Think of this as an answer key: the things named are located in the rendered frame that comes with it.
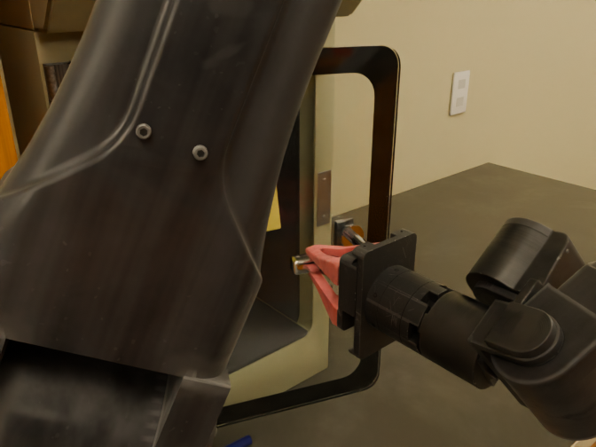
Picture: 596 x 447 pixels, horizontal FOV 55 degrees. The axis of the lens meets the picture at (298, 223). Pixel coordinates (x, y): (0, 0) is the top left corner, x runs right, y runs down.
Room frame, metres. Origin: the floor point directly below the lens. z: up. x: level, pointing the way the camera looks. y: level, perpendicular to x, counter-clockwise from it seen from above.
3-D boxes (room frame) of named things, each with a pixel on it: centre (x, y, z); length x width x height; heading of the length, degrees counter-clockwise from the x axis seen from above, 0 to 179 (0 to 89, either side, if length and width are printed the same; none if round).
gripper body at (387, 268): (0.40, -0.09, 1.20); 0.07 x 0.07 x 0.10; 40
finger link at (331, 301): (0.46, -0.04, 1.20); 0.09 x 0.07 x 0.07; 40
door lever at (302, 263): (0.51, -0.03, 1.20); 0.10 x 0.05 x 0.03; 110
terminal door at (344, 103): (0.51, 0.05, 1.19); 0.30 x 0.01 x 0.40; 110
